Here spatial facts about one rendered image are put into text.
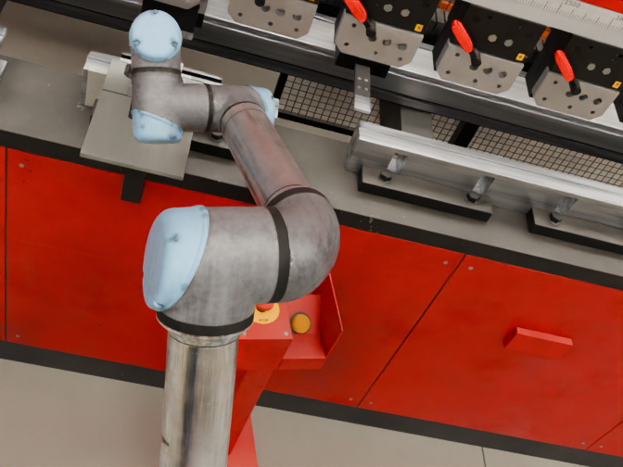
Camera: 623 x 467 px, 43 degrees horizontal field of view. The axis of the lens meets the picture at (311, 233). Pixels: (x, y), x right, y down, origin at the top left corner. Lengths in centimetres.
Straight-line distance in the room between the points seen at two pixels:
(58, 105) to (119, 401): 92
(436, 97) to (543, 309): 56
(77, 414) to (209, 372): 133
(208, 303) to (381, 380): 134
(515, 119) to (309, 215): 112
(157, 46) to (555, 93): 77
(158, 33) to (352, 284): 84
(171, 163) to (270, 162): 39
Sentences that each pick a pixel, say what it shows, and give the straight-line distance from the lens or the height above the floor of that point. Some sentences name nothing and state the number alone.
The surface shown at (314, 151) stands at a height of 88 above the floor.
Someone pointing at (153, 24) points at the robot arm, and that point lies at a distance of 122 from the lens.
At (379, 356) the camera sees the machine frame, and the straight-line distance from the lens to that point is 207.
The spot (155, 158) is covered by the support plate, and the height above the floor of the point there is 100.
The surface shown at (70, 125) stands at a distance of 164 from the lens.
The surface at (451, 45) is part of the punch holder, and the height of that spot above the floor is 125.
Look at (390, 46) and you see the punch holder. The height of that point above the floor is 121.
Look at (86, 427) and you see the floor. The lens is 224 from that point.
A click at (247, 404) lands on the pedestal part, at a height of 41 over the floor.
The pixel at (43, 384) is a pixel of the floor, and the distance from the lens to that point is 229.
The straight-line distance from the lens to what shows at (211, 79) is 162.
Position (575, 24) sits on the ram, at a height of 136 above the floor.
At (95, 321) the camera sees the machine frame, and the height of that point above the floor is 28.
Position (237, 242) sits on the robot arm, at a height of 135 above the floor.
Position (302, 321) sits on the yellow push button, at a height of 73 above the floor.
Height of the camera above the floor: 202
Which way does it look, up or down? 47 degrees down
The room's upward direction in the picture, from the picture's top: 25 degrees clockwise
